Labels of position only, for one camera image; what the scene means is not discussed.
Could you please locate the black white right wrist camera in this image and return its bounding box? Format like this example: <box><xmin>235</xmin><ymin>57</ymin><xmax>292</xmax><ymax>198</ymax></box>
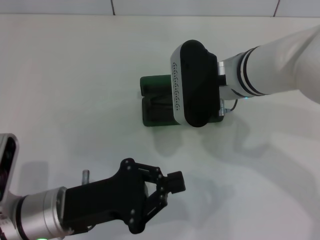
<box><xmin>170</xmin><ymin>39</ymin><xmax>221</xmax><ymax>129</ymax></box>

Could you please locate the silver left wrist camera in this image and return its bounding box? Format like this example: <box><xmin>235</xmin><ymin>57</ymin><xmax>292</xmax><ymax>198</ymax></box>
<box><xmin>0</xmin><ymin>133</ymin><xmax>21</xmax><ymax>209</ymax></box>

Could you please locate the grey right gripper cable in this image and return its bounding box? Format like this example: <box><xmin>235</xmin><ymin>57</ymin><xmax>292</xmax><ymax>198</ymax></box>
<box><xmin>218</xmin><ymin>98</ymin><xmax>240</xmax><ymax>117</ymax></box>

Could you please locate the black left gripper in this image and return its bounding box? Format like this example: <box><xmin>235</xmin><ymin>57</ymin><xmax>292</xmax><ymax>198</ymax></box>
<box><xmin>60</xmin><ymin>157</ymin><xmax>187</xmax><ymax>235</ymax></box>

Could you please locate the green glasses case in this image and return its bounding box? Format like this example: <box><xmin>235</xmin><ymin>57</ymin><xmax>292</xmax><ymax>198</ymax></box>
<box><xmin>139</xmin><ymin>74</ymin><xmax>225</xmax><ymax>128</ymax></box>

